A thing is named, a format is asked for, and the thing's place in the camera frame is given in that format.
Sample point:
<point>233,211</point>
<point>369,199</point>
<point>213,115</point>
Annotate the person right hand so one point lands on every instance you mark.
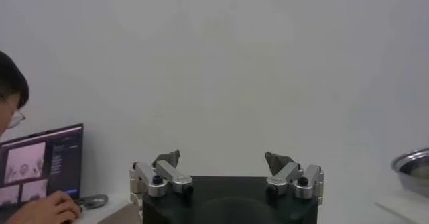
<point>47,210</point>

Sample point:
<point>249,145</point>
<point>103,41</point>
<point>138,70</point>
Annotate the thin frame glasses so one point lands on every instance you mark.
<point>17,119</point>

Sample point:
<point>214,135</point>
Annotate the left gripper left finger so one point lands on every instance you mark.
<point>167,175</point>

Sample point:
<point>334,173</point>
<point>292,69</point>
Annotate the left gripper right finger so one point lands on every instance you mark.
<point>285,175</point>

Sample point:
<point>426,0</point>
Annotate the perforated stainless steel steamer basket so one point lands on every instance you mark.
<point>412,171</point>

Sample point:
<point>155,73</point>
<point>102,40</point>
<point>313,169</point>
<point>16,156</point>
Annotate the laptop with purple screen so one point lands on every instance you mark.
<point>63,158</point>

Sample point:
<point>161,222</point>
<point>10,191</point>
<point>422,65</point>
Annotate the person head with black hair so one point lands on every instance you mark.
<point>10,77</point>

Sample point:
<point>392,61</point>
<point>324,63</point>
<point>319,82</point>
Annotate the grey computer mouse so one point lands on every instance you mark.
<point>95,201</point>

